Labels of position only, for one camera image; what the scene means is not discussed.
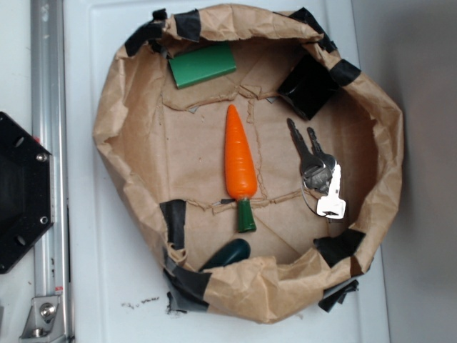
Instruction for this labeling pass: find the orange toy carrot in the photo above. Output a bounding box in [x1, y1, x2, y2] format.
[224, 104, 257, 233]

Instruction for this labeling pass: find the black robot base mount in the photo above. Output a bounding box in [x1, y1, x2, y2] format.
[1, 112, 53, 274]

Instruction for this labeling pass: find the dark green oval object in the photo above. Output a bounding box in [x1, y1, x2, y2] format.
[199, 239, 251, 272]

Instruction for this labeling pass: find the aluminium extrusion rail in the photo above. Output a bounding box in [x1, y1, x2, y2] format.
[31, 1, 74, 342]

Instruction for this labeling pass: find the silver key right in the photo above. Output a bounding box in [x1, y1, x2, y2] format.
[307, 127, 337, 172]

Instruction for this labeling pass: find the white key tag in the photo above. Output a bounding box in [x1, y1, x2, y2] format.
[316, 164, 346, 219]

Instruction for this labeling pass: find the black box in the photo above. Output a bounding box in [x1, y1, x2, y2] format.
[278, 55, 339, 120]

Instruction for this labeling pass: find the green rectangular box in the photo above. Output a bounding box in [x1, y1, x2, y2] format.
[169, 42, 237, 89]

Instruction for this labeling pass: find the brown paper bag bin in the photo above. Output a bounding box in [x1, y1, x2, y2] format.
[93, 4, 403, 323]

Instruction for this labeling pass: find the metal corner bracket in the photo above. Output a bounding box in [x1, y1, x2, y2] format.
[19, 295, 66, 343]

